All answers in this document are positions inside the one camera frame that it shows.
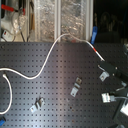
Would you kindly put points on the grey lower gripper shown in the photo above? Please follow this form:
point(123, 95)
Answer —
point(121, 96)

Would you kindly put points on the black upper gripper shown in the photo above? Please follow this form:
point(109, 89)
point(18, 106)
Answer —
point(113, 71)

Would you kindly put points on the black perforated breadboard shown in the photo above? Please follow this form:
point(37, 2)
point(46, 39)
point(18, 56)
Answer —
point(50, 71)

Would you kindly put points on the clear plastic wrapped panel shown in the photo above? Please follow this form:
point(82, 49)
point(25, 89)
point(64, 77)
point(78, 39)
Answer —
point(56, 17)

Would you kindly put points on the blue object bottom left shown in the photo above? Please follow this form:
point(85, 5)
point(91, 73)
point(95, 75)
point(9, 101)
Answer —
point(2, 120)

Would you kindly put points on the metal cable clip upper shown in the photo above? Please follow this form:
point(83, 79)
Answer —
point(78, 82)

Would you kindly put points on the metal cable clip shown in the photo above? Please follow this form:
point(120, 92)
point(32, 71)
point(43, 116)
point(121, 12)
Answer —
point(38, 104)
point(78, 82)
point(74, 91)

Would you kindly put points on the metal cable clip middle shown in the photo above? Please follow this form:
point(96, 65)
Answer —
point(74, 91)

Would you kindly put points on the blue clamp handle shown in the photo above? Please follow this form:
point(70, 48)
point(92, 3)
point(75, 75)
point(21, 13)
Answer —
point(94, 34)

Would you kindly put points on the metal cable clip lower left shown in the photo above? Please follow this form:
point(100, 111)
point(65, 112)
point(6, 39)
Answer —
point(38, 104)

